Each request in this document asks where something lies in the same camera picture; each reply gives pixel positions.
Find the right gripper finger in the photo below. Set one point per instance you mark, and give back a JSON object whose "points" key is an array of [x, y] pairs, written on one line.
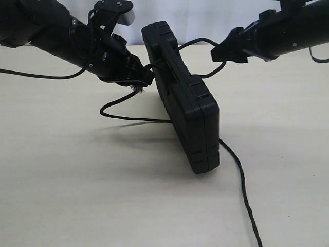
{"points": [[240, 39], [225, 56]]}

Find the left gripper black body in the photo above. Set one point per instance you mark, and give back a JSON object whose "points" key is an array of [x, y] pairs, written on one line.
{"points": [[109, 58]]}

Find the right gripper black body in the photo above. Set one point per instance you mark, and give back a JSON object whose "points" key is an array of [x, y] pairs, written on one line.
{"points": [[261, 52]]}

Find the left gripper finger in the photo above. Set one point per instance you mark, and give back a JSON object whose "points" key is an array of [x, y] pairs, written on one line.
{"points": [[140, 81], [136, 69]]}

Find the black plastic carrying case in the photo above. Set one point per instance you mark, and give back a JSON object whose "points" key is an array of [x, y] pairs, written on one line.
{"points": [[191, 107]]}

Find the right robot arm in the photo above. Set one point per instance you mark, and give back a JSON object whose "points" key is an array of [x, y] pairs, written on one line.
{"points": [[298, 25]]}

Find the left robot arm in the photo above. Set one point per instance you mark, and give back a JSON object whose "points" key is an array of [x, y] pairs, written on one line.
{"points": [[49, 26]]}

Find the white backdrop curtain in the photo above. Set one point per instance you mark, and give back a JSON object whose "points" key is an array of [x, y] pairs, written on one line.
{"points": [[194, 19]]}

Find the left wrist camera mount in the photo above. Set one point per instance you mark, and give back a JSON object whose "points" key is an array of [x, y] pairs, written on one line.
{"points": [[112, 13]]}

